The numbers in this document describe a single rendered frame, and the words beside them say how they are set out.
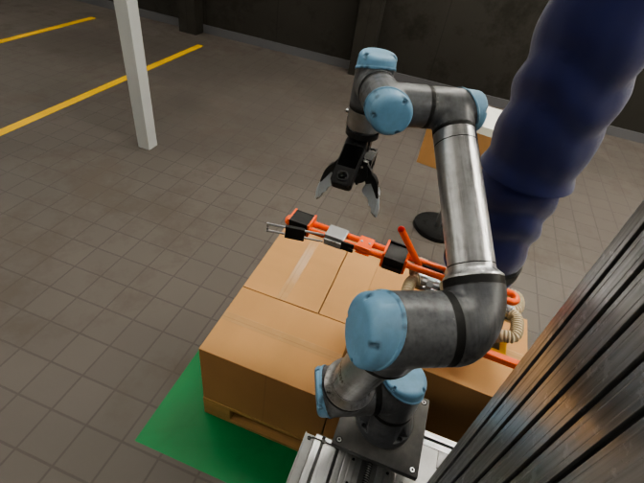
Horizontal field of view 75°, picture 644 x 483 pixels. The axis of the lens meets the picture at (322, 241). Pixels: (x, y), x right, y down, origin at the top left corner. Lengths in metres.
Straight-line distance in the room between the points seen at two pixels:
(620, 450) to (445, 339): 0.25
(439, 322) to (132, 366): 2.12
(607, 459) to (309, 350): 1.53
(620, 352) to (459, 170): 0.37
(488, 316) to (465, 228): 0.14
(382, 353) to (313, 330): 1.38
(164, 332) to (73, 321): 0.52
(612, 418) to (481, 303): 0.24
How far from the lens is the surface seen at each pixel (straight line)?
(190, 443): 2.31
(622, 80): 1.07
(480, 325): 0.65
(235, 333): 1.94
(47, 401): 2.59
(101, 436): 2.41
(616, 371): 0.50
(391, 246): 1.44
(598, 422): 0.51
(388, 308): 0.60
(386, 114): 0.74
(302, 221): 1.46
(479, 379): 1.53
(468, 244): 0.70
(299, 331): 1.96
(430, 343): 0.62
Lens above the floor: 2.10
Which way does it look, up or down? 40 degrees down
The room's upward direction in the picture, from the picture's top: 10 degrees clockwise
